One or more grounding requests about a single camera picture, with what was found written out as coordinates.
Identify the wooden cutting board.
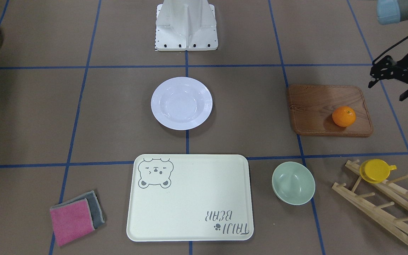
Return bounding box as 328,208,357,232
287,84,374,137

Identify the wooden dish rack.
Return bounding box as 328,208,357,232
332,160,408,246

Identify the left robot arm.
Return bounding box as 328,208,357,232
368,0,408,101

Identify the white round plate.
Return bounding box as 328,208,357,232
151,77,213,130

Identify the cream bear tray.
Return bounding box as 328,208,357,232
126,154,254,242

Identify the orange fruit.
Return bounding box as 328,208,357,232
331,106,356,127

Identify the pink and grey cloth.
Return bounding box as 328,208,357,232
50,190,106,246

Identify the green bowl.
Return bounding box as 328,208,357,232
271,161,316,206

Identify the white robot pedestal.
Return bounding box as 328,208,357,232
154,0,219,51

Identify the yellow cup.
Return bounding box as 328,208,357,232
359,159,397,183

